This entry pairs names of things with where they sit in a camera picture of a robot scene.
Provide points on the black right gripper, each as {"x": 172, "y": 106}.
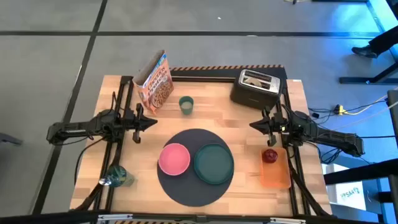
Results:
{"x": 273, "y": 126}

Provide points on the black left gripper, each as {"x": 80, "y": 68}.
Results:
{"x": 137, "y": 124}

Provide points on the orange Cheerios cereal box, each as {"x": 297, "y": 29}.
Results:
{"x": 158, "y": 90}

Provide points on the small green cup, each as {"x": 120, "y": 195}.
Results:
{"x": 186, "y": 113}

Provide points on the toasted bagel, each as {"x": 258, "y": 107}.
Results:
{"x": 253, "y": 81}

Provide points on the pink bowl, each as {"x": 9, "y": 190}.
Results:
{"x": 174, "y": 159}

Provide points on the orange plastic tray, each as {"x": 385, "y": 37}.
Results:
{"x": 275, "y": 175}

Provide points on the teal faceted glass tumbler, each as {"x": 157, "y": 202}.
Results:
{"x": 119, "y": 175}

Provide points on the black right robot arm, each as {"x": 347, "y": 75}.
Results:
{"x": 329, "y": 135}

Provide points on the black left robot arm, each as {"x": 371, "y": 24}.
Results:
{"x": 77, "y": 127}

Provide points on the black and silver toaster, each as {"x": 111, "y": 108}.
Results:
{"x": 248, "y": 98}

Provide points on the white milk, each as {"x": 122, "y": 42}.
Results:
{"x": 186, "y": 106}

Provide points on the dark green plate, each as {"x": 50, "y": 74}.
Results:
{"x": 214, "y": 164}

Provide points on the black orange hazard striped panel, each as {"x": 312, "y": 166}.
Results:
{"x": 202, "y": 74}

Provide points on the round black placemat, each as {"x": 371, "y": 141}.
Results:
{"x": 189, "y": 193}

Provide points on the black orange hazard tape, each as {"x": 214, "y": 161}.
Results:
{"x": 140, "y": 222}

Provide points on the black desk foot bar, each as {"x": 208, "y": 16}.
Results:
{"x": 357, "y": 80}

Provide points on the white labelled box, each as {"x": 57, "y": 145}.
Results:
{"x": 351, "y": 196}

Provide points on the person's shoe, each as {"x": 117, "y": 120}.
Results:
{"x": 363, "y": 52}

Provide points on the grey chair foot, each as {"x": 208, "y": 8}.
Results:
{"x": 9, "y": 139}

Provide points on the person's leg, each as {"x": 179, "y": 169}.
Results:
{"x": 385, "y": 40}

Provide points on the black metal table frame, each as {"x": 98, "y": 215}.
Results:
{"x": 126, "y": 79}

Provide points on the silver metal bracket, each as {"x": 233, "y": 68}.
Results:
{"x": 287, "y": 220}
{"x": 115, "y": 216}

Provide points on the black desk frame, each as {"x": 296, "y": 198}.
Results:
{"x": 357, "y": 172}

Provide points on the grey metal post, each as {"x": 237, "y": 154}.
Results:
{"x": 393, "y": 118}

